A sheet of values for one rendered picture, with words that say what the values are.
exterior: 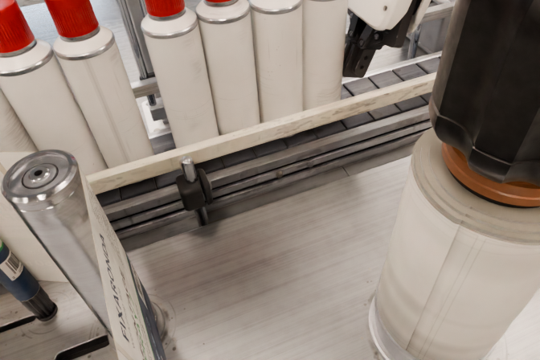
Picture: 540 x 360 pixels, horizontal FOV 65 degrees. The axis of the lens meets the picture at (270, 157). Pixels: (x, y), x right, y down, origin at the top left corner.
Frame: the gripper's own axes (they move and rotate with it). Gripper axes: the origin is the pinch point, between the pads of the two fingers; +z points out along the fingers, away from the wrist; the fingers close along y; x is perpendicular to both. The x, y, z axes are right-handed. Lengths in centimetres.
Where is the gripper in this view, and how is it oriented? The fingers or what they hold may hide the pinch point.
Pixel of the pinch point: (356, 59)
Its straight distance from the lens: 52.6
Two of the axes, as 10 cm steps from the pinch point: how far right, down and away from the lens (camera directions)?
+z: -2.7, 7.7, 5.9
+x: 8.9, -0.3, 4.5
